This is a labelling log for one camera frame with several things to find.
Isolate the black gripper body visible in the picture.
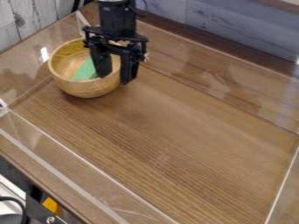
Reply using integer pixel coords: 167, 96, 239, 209
80, 0, 151, 64

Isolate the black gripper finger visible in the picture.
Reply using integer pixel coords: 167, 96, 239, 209
89, 45, 112, 78
120, 49, 143, 85

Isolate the green rectangular block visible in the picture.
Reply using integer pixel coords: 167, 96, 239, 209
70, 57, 97, 81

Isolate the brown wooden bowl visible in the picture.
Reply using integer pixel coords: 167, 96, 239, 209
48, 38, 120, 98

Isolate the yellow label tag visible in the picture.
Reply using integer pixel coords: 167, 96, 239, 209
41, 197, 60, 214

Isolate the clear acrylic corner bracket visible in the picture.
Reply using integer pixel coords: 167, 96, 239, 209
74, 10, 89, 37

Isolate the clear acrylic front wall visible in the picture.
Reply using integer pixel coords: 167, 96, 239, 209
0, 99, 177, 224

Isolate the black cable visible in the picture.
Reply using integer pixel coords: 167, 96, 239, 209
0, 195, 29, 224

